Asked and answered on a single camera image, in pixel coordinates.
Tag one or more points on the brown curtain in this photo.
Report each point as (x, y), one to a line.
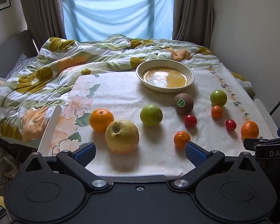
(44, 9)
(193, 11)

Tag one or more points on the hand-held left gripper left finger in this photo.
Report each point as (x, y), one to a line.
(85, 154)

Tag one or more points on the white table leg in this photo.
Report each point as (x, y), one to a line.
(49, 130)

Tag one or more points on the floral tablecloth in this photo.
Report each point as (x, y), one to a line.
(121, 91)

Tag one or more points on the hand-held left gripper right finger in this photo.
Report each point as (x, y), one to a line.
(196, 154)

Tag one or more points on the light blue window cloth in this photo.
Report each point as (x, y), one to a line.
(116, 16)

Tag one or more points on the large yellow apple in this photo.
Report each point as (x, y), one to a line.
(122, 137)

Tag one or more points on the grey headboard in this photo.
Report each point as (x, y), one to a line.
(9, 44)

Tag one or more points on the brown kiwi with green sticker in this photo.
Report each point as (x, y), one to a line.
(184, 108)

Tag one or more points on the large orange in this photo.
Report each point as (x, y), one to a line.
(249, 130)
(101, 120)

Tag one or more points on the red cherry tomato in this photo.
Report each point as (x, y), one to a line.
(190, 120)
(230, 125)

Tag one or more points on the green apple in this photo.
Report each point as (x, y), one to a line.
(218, 97)
(151, 115)

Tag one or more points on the patterned grey pillow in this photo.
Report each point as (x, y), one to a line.
(21, 63)

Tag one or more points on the green striped floral blanket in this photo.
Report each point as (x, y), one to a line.
(42, 81)

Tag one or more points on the small mandarin orange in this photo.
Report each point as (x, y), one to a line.
(182, 139)
(216, 112)

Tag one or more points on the cream bowl with yellow inside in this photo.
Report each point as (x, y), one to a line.
(165, 78)

